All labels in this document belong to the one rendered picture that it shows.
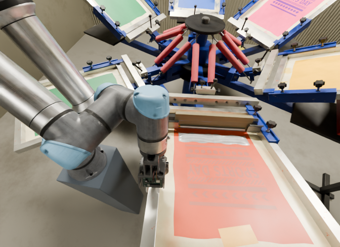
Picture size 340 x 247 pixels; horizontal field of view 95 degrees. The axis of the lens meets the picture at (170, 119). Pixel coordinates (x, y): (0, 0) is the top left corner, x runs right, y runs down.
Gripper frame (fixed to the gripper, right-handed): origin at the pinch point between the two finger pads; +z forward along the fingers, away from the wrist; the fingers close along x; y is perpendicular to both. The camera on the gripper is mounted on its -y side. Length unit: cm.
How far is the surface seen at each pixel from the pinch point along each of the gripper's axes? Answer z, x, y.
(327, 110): 9, 126, -75
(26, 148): 21, -79, -32
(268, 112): 74, 157, -178
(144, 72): -9, -17, -87
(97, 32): -24, -82, -167
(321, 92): -17, 84, -47
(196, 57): -21, 21, -88
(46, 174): 110, -131, -74
